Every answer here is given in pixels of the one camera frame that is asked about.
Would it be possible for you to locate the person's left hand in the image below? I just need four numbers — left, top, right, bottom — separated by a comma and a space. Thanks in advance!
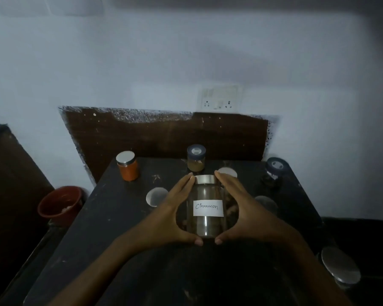
130, 172, 205, 249

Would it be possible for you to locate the person's right hand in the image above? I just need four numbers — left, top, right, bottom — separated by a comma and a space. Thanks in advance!
214, 170, 303, 249

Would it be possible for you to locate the green spice jar silver lid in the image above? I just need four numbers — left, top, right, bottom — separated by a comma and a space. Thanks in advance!
217, 167, 238, 179

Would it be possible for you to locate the dark spice jar grey lid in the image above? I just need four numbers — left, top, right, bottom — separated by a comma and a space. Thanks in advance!
261, 157, 290, 189

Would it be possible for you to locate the orange spice jar silver lid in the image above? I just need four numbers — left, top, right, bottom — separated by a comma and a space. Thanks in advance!
116, 151, 140, 182

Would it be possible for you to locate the yellow spice jar grey lid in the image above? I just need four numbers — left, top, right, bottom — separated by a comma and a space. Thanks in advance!
187, 144, 207, 173

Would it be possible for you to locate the person's left forearm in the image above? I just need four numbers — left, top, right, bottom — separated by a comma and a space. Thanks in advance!
48, 231, 147, 306

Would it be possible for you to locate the red plastic pot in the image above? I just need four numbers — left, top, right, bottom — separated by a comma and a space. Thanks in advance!
37, 186, 84, 229

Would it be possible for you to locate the dark wooden counter unit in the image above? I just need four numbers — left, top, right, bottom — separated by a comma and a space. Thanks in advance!
0, 124, 55, 284

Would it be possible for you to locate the white wall socket plate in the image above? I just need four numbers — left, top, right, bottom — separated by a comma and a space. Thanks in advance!
197, 85, 244, 113

